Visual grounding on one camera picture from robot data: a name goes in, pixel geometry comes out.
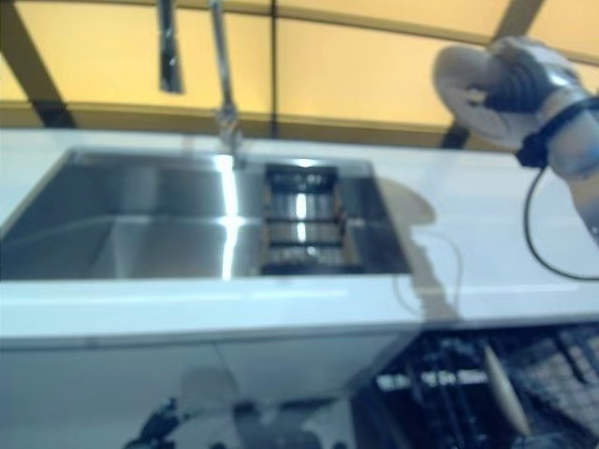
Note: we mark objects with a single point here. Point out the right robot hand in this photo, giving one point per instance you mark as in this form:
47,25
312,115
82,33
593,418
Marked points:
524,79

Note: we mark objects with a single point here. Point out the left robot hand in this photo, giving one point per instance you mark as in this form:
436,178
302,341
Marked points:
161,425

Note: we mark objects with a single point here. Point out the stainless steel sink basin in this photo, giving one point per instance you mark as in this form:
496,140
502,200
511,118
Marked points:
140,224

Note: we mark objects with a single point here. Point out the black dish drying rack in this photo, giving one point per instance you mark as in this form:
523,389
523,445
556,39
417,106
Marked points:
304,220

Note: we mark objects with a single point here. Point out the chrome gooseneck kitchen faucet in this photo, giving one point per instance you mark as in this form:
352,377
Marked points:
224,70

